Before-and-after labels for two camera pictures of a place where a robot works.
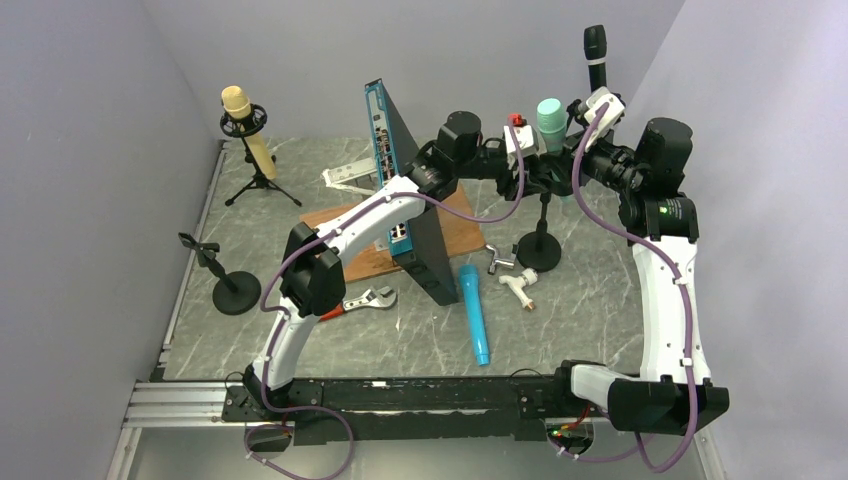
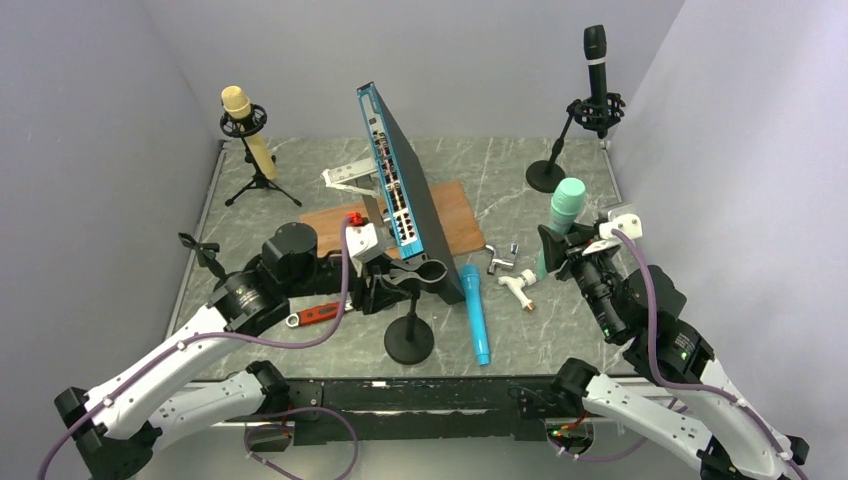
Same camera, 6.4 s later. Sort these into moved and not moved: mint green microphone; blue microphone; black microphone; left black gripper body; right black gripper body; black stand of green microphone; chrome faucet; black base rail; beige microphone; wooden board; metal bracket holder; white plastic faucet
Moved: mint green microphone; black stand of green microphone; right black gripper body; left black gripper body
Not moved: metal bracket holder; wooden board; white plastic faucet; black microphone; black base rail; blue microphone; beige microphone; chrome faucet
